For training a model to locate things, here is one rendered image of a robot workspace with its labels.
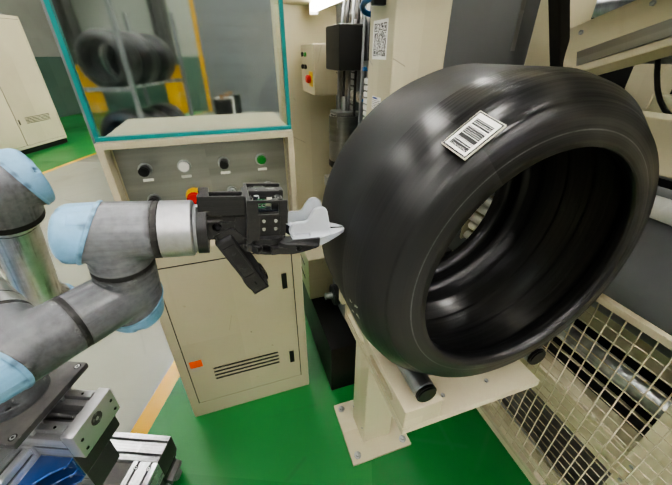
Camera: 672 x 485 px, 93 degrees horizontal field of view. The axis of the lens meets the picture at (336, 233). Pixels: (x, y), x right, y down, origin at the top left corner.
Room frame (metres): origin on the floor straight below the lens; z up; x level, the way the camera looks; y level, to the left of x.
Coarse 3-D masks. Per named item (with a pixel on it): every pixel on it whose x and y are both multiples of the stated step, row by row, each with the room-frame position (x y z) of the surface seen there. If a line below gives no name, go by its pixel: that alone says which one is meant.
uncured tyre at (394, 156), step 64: (384, 128) 0.50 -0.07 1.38; (448, 128) 0.41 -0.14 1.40; (512, 128) 0.39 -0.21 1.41; (576, 128) 0.41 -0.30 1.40; (640, 128) 0.45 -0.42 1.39; (384, 192) 0.39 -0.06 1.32; (448, 192) 0.36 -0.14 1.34; (512, 192) 0.75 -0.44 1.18; (576, 192) 0.65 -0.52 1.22; (640, 192) 0.46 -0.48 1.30; (384, 256) 0.36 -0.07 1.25; (448, 256) 0.73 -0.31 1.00; (512, 256) 0.69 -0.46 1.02; (576, 256) 0.59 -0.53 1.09; (384, 320) 0.35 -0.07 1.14; (448, 320) 0.58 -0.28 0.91; (512, 320) 0.55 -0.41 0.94
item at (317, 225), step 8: (320, 208) 0.41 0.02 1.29; (312, 216) 0.41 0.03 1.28; (320, 216) 0.41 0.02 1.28; (296, 224) 0.40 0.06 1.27; (304, 224) 0.40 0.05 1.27; (312, 224) 0.41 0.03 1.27; (320, 224) 0.41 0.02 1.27; (328, 224) 0.42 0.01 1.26; (296, 232) 0.40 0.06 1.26; (304, 232) 0.40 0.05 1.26; (312, 232) 0.41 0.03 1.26; (320, 232) 0.41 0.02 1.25; (328, 232) 0.41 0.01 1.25; (336, 232) 0.42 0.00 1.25; (320, 240) 0.40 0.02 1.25; (328, 240) 0.41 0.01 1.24
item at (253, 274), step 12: (216, 240) 0.37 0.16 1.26; (228, 240) 0.37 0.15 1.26; (228, 252) 0.37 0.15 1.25; (240, 252) 0.38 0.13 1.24; (240, 264) 0.37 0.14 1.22; (252, 264) 0.38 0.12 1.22; (252, 276) 0.38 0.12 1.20; (264, 276) 0.39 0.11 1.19; (252, 288) 0.38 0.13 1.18; (264, 288) 0.39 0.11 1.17
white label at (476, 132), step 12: (468, 120) 0.40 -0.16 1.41; (480, 120) 0.39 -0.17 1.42; (492, 120) 0.39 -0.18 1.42; (456, 132) 0.39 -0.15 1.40; (468, 132) 0.39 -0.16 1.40; (480, 132) 0.38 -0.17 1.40; (492, 132) 0.37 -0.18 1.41; (444, 144) 0.39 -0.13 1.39; (456, 144) 0.38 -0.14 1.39; (468, 144) 0.37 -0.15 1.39; (480, 144) 0.37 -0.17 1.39; (468, 156) 0.36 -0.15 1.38
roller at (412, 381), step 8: (400, 368) 0.45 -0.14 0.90; (408, 376) 0.42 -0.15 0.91; (416, 376) 0.41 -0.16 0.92; (424, 376) 0.41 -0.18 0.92; (408, 384) 0.41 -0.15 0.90; (416, 384) 0.40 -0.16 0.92; (424, 384) 0.40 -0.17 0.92; (432, 384) 0.40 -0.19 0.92; (416, 392) 0.39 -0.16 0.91; (424, 392) 0.38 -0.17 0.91; (432, 392) 0.39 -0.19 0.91; (424, 400) 0.38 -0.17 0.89
